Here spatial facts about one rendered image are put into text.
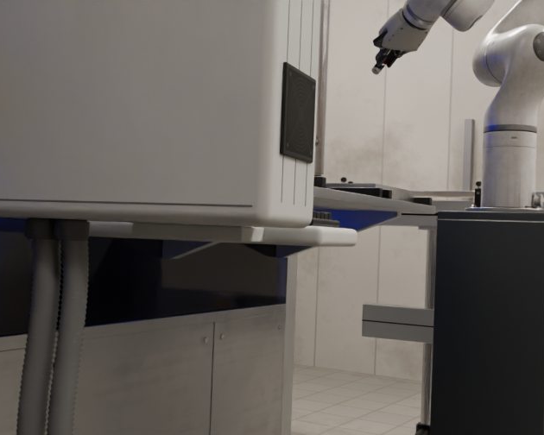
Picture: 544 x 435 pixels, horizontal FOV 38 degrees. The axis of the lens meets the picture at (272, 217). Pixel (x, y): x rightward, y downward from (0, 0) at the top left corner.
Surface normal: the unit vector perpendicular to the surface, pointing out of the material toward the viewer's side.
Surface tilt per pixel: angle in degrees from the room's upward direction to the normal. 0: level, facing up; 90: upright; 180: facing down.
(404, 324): 90
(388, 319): 90
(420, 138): 90
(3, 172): 90
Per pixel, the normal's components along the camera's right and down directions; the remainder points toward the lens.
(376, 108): -0.52, -0.04
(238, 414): 0.87, 0.03
